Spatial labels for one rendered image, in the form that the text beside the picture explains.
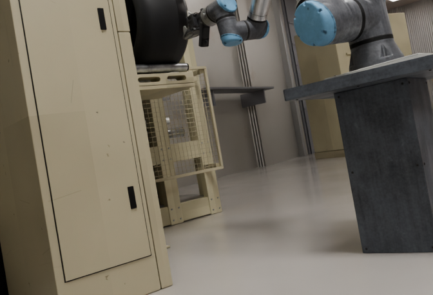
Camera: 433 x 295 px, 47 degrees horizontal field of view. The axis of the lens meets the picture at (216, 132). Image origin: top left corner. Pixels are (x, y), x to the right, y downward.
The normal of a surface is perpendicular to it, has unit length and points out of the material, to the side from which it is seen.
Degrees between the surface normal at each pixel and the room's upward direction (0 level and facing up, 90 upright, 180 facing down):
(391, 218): 90
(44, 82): 90
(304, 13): 98
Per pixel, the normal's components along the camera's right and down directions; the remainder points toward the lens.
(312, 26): -0.82, 0.26
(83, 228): 0.61, -0.13
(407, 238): -0.59, 0.07
